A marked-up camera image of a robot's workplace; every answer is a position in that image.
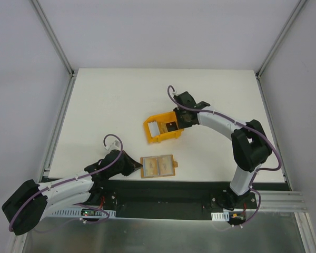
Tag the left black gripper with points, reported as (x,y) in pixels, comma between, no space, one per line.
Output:
(128,163)

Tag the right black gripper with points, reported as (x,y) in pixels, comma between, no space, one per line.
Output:
(179,117)

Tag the yellow plastic bin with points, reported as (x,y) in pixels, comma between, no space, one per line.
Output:
(162,120)

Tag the orange leather card holder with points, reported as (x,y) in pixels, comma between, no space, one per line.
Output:
(175,165)

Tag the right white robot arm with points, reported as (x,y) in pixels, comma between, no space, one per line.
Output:
(249,143)

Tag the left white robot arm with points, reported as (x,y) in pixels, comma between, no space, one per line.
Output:
(32,201)

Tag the black credit card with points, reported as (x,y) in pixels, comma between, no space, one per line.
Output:
(171,126)

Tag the grey credit card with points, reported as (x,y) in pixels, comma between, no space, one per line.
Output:
(153,129)

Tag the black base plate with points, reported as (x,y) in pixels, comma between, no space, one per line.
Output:
(159,199)

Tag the left white cable duct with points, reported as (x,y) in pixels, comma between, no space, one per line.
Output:
(74,212)

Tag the white cable duct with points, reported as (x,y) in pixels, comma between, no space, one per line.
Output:
(74,212)
(220,216)

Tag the right white cable duct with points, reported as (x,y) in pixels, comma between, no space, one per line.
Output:
(220,216)

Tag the right aluminium rail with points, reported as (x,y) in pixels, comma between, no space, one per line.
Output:
(281,201)

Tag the left aluminium frame post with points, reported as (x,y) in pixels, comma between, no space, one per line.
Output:
(41,15)

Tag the aluminium frame post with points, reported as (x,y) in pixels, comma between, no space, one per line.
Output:
(41,15)
(289,23)

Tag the right aluminium frame post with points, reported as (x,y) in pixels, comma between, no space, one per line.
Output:
(289,23)

